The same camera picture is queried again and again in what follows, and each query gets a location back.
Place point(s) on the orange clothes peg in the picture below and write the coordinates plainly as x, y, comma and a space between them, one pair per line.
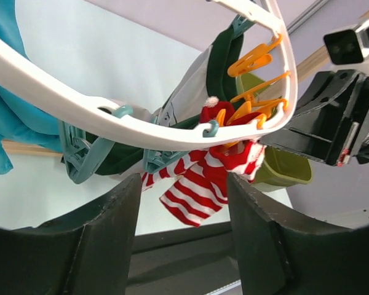
243, 115
267, 107
256, 58
249, 95

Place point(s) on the red white santa sock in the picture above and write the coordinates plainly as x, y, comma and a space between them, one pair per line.
243, 158

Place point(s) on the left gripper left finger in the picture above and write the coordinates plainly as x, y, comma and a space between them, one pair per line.
86, 251

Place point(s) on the green and white garment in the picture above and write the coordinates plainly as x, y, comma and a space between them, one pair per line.
206, 77

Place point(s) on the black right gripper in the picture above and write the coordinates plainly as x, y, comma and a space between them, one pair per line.
352, 138

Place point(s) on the teal blue garment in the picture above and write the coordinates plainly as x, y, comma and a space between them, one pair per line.
20, 121

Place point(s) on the olive green plastic basket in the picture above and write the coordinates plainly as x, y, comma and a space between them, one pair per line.
283, 169

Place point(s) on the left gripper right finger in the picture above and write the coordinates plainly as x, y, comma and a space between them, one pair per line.
282, 251

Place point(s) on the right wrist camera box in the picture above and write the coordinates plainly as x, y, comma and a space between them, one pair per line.
348, 47

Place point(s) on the wooden clothes rack frame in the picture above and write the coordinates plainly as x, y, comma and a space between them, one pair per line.
305, 69

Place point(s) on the red white striped sock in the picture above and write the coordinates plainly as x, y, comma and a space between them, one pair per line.
199, 192

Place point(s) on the teal clothes peg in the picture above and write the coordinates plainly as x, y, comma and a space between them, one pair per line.
154, 161
81, 158

